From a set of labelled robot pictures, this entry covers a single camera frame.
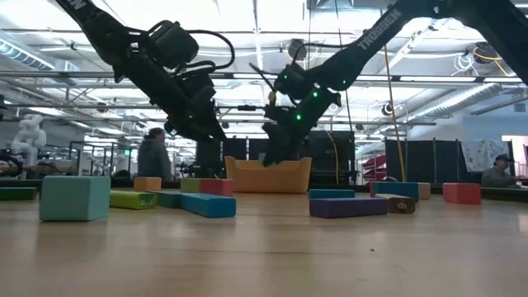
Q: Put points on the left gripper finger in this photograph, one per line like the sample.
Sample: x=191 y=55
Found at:
x=206 y=123

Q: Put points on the orange-red medium block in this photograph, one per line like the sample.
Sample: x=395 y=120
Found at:
x=217 y=187
x=462 y=193

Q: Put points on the blue long block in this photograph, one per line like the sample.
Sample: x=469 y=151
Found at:
x=208 y=205
x=332 y=193

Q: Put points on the orange-yellow medium block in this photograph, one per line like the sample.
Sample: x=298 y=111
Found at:
x=147 y=184

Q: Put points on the teal long block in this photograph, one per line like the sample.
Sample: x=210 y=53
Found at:
x=167 y=199

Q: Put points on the purple long block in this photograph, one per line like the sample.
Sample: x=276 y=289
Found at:
x=348 y=207

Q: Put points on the lime long block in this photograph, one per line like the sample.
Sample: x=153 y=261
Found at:
x=132 y=200

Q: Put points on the blue medium block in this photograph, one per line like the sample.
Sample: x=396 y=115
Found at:
x=395 y=189

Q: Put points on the beige long block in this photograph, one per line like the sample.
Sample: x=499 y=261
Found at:
x=398 y=204

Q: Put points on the beige medium block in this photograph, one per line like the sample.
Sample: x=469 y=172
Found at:
x=425 y=190

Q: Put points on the light blue small cube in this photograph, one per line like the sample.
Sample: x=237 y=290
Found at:
x=74 y=198

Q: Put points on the dark green long block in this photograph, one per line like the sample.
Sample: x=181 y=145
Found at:
x=16 y=194

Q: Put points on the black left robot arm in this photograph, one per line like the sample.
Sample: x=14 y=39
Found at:
x=99 y=29

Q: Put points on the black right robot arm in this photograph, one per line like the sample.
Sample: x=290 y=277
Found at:
x=371 y=41

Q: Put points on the black partition panel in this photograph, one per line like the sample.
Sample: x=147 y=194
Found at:
x=206 y=158
x=420 y=163

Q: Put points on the black cabinet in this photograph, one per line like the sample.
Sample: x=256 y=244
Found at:
x=321 y=165

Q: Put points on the yellow plastic bin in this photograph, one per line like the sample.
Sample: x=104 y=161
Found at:
x=247 y=177

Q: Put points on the person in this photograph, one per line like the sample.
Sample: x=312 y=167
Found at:
x=497 y=177
x=153 y=158

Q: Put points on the black round ceiling fixture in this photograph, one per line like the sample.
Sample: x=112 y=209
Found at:
x=387 y=109

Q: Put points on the red rack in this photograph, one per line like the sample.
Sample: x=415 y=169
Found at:
x=373 y=165

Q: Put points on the white robot figure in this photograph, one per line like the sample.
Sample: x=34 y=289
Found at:
x=29 y=138

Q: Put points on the white patterned cloth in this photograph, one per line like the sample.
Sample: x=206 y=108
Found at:
x=486 y=154

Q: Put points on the black gantry frame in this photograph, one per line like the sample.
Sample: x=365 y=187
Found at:
x=246 y=108

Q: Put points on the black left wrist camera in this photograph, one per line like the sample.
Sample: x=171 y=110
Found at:
x=173 y=45

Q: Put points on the silver ventilation duct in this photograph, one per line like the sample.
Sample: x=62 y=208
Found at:
x=453 y=101

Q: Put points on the grey ventilation duct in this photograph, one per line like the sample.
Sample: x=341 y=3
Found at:
x=24 y=55

